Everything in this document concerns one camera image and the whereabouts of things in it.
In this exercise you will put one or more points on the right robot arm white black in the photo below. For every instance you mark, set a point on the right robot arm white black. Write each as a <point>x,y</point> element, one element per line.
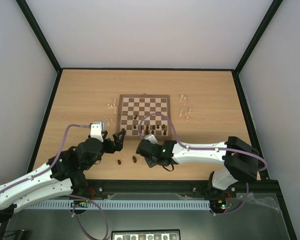
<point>238,159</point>

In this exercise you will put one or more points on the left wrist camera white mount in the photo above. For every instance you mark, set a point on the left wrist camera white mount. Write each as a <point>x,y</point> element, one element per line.
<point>96,130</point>

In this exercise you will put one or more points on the black aluminium frame rail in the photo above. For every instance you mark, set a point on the black aluminium frame rail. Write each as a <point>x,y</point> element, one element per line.
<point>102,189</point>

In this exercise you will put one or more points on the right circuit board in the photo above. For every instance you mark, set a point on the right circuit board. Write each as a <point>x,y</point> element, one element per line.
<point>223,204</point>

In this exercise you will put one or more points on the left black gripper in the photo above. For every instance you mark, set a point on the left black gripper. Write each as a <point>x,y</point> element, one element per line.
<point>119,144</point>

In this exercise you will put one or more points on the grey slotted cable duct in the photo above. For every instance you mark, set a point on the grey slotted cable duct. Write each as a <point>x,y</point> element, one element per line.
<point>65,204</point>

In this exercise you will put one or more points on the wooden chess board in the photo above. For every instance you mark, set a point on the wooden chess board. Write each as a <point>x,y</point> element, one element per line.
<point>152,110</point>

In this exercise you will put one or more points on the left circuit board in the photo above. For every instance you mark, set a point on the left circuit board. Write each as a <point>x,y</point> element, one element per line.
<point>81,203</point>

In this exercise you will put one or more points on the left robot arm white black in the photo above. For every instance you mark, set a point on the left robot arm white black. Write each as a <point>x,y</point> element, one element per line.
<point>62,175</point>

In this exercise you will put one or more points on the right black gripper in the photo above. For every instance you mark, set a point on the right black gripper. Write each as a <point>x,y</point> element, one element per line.
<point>142,150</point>

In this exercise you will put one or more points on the circuit board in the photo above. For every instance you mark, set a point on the circuit board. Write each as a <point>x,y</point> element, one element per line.
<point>223,204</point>
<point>81,203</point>

